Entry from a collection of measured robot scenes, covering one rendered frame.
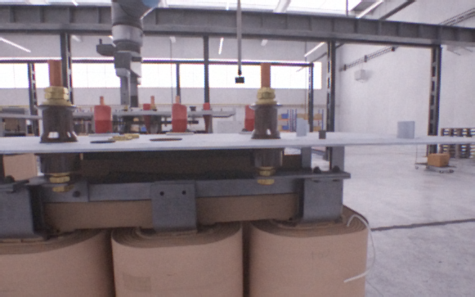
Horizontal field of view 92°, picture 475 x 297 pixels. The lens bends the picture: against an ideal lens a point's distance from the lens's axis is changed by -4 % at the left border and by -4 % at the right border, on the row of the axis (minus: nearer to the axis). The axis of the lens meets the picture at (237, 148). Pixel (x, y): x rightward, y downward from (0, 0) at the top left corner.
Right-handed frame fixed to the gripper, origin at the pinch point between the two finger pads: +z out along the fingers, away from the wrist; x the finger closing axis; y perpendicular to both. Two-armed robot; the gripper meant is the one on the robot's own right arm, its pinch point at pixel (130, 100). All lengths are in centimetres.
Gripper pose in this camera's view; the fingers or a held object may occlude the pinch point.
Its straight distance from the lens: 84.5
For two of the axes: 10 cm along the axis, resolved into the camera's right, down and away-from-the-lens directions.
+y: 9.9, -0.2, 1.2
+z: 0.1, 10.0, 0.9
